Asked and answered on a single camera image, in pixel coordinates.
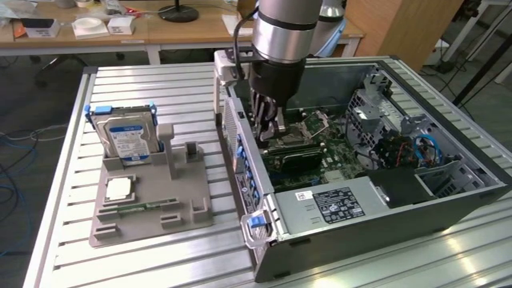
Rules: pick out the grey power supply unit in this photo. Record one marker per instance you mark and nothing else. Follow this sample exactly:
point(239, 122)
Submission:
point(296, 216)

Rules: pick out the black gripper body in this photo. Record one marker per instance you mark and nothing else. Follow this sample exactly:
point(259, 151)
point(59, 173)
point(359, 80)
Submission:
point(277, 78)

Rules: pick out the plain white box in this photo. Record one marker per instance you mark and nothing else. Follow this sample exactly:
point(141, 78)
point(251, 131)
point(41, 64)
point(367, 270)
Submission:
point(121, 25)

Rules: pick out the brown cardboard box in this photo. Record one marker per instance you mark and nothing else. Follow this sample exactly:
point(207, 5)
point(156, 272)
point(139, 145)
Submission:
point(244, 9)

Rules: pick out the black open PC case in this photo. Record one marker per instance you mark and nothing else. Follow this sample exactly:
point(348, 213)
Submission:
point(360, 240)

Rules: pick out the blue case latch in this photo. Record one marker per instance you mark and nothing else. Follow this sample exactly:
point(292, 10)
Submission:
point(256, 222)

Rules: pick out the Nvidia graphics card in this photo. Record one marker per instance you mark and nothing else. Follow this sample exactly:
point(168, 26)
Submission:
point(300, 160)

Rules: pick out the white paper sheets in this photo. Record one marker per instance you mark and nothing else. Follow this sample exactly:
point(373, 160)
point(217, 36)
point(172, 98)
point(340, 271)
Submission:
point(229, 27)

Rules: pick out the white tape roll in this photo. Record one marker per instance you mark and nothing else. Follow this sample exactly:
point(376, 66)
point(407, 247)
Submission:
point(84, 3)

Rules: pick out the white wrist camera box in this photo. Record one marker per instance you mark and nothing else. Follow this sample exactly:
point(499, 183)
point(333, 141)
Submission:
point(228, 70)

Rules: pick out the perforated metal disk bay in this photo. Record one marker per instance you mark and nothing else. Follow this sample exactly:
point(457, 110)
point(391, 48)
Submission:
point(372, 120)

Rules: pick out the grey parts rack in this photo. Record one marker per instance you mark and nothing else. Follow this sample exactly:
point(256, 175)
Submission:
point(160, 186)

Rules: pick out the silver chipset heatsink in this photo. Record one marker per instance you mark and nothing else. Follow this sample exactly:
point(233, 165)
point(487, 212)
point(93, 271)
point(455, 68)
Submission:
point(336, 175)

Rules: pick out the black round lamp base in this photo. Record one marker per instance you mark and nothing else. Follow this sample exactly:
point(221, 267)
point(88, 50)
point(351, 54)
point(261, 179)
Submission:
point(177, 13)

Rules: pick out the silver CPU chip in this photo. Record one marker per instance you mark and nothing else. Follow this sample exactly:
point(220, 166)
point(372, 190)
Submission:
point(119, 189)

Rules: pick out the metal socket cover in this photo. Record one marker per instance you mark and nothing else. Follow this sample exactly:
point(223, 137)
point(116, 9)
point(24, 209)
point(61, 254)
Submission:
point(317, 118)

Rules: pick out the green motherboard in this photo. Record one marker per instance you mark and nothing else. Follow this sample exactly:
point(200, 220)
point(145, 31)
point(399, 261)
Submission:
point(340, 150)

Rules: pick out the green RAM stick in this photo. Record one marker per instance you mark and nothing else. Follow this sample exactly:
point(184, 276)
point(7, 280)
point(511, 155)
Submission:
point(140, 207)

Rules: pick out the white box with round bowl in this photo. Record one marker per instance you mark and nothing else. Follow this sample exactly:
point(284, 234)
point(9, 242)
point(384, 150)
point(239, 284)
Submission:
point(89, 28)

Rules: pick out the hard disk in blue caddy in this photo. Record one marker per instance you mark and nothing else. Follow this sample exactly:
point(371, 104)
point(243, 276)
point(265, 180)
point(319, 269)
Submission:
point(124, 141)

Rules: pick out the grey cup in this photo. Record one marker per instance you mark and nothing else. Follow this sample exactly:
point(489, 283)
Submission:
point(65, 3)

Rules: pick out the wooden desk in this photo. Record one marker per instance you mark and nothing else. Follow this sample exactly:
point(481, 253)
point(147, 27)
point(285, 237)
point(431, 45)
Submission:
point(180, 33)

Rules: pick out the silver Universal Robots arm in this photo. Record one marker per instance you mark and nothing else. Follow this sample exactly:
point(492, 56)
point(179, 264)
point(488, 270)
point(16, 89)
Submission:
point(284, 39)

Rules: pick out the CPU socket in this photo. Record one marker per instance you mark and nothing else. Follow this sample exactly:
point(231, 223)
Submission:
point(297, 136)

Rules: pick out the white box with black top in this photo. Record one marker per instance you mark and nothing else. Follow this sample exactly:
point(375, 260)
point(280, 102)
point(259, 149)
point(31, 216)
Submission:
point(40, 28)

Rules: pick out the wooden cabinet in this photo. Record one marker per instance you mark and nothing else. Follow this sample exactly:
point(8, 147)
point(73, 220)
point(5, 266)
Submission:
point(416, 30)

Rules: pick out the black office chair base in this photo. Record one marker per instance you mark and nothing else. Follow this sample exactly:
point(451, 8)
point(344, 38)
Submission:
point(56, 66)

